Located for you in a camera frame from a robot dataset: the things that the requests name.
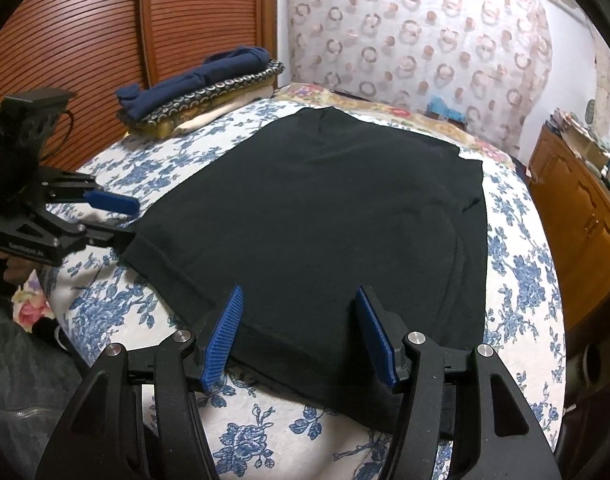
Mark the person's grey jacket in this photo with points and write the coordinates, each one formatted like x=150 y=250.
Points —
x=15 y=385

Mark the cream folded cloth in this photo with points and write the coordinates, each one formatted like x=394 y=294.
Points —
x=205 y=117

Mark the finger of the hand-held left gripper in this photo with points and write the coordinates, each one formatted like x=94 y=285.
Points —
x=110 y=239
x=112 y=203

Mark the black t-shirt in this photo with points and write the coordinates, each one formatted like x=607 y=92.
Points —
x=310 y=220

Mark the dark round container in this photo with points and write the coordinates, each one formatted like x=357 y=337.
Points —
x=580 y=360

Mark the wooden cabinet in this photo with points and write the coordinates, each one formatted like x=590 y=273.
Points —
x=575 y=210

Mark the wooden louvered wardrobe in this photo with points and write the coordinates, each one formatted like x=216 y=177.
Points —
x=85 y=35

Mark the blue floral bedspread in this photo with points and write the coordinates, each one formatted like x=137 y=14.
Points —
x=515 y=280

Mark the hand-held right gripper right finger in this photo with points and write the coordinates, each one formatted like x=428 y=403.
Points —
x=380 y=340

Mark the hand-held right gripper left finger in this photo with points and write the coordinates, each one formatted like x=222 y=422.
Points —
x=222 y=340

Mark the navy bed sheet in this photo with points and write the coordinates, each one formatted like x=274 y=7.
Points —
x=521 y=167

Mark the small blue object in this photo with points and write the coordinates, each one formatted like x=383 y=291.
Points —
x=445 y=109

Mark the clutter on cabinet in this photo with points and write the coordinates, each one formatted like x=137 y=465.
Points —
x=580 y=135

